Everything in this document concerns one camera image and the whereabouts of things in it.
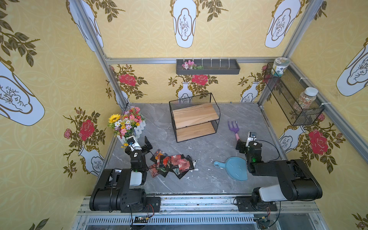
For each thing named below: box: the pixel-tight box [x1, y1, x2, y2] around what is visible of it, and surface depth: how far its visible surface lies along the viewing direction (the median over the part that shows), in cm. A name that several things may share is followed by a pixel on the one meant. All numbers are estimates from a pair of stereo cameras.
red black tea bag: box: [148, 163, 160, 178], surface depth 87 cm
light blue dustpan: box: [213, 156, 248, 181], surface depth 88 cm
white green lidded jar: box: [270, 57, 291, 77], surface depth 87 cm
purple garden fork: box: [227, 120, 241, 141], surface depth 108 cm
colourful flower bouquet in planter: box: [107, 105, 147, 148], surface depth 90 cm
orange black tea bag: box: [154, 148, 169, 165], surface depth 94 cm
